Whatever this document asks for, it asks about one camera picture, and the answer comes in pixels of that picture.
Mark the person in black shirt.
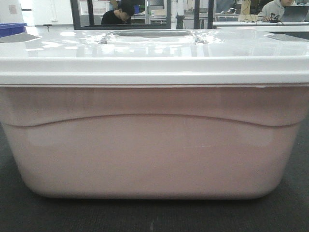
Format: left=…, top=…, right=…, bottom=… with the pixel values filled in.
left=101, top=0, right=135, bottom=25

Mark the person in grey hoodie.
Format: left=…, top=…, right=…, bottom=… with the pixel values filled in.
left=257, top=0, right=297, bottom=22

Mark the open grey laptop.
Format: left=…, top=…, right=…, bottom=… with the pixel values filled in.
left=270, top=6, right=309, bottom=23

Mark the blue crate at far left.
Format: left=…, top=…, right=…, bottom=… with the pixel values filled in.
left=0, top=23, right=27, bottom=37

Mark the black metal frame partition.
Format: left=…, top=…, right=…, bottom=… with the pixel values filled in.
left=70, top=0, right=215, bottom=30

